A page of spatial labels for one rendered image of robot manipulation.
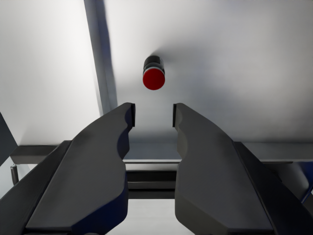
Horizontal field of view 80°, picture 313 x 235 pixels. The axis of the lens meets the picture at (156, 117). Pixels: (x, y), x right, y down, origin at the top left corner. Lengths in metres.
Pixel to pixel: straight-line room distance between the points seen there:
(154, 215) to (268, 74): 0.32
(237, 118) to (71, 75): 0.21
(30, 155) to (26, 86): 0.10
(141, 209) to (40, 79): 0.28
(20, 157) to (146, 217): 0.25
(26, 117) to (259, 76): 0.30
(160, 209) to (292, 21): 0.35
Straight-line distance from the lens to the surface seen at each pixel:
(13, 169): 1.88
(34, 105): 0.28
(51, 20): 0.23
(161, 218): 0.43
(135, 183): 0.31
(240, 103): 0.26
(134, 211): 0.41
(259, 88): 0.26
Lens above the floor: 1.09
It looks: 57 degrees down
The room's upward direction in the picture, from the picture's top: 179 degrees clockwise
